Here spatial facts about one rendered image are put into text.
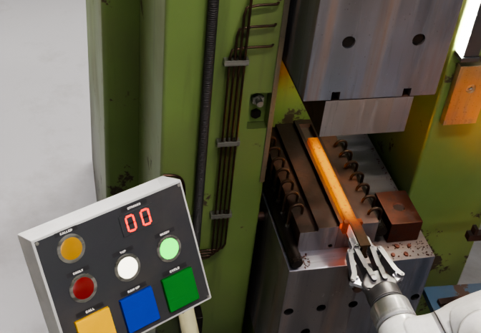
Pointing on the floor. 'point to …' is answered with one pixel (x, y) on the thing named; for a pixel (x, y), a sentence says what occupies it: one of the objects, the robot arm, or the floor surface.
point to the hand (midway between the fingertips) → (357, 238)
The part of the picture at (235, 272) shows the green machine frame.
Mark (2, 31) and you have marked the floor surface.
